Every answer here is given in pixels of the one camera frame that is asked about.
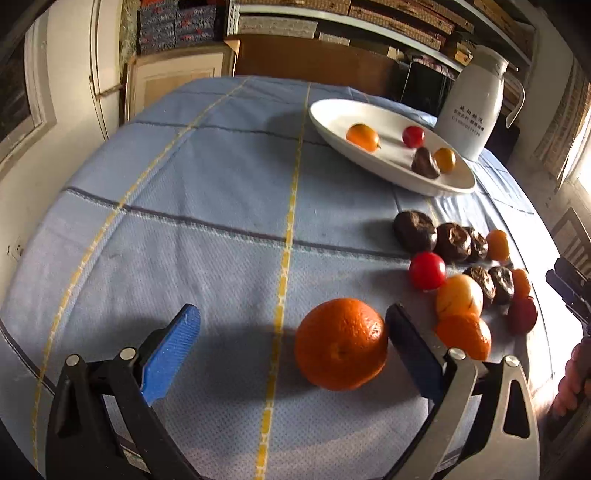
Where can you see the brown cardboard sheet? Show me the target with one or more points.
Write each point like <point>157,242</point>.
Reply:
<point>314,62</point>

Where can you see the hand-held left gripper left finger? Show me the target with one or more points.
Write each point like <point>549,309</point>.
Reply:
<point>171,355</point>

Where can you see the white window frame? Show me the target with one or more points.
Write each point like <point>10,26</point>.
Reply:
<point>44,115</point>

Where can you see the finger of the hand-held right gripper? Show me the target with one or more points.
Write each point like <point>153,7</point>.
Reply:
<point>572,270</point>
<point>561,284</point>

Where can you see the orange mandarin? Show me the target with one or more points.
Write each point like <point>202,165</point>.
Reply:
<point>464,335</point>

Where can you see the pale yellow round fruit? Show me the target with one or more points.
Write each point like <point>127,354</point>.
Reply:
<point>459,297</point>

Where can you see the dark brown water chestnut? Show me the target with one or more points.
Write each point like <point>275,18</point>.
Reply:
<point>414,230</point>
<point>425,165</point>
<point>481,284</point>
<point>502,284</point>
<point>479,244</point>
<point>454,242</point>

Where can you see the white oval plate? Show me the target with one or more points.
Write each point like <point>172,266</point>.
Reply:
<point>332,120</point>

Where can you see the green marbled panel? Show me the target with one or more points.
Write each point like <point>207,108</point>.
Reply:
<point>128,32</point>

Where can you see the large orange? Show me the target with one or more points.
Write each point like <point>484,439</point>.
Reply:
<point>341,344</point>

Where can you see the yellow orange cherry tomato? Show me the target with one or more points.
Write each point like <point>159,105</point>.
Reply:
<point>445,160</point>

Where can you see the bright red cherry tomato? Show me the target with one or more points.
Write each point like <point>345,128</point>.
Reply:
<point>427,271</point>
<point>413,136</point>

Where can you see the stack of woven boxes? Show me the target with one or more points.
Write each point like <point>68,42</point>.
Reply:
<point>401,23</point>

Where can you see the person's right hand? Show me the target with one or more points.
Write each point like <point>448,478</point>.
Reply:
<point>570,387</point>

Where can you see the stack of blue patterned boxes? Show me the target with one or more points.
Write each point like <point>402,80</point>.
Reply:
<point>175,25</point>

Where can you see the white door panel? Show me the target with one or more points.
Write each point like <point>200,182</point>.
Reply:
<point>108,69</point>

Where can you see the white thermos jug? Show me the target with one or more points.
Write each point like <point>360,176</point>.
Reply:
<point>471,92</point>

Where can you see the dark red round fruit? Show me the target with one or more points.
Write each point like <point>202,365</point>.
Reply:
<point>522,314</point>

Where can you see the wall outlet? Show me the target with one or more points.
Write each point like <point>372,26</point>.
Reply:
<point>16,249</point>

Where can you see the small orange kumquat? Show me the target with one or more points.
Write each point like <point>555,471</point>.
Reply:
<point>363,137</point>
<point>521,282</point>
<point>497,244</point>

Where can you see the black board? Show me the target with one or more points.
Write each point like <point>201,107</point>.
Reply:
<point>425,87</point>

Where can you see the blue plaid tablecloth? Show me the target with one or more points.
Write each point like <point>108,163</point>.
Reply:
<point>184,207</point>

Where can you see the framed picture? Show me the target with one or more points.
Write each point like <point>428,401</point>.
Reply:
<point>171,78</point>

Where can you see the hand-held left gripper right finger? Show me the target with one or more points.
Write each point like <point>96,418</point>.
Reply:
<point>413,355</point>

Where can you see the metal shelf rack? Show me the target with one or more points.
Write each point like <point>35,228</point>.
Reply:
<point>231,18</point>

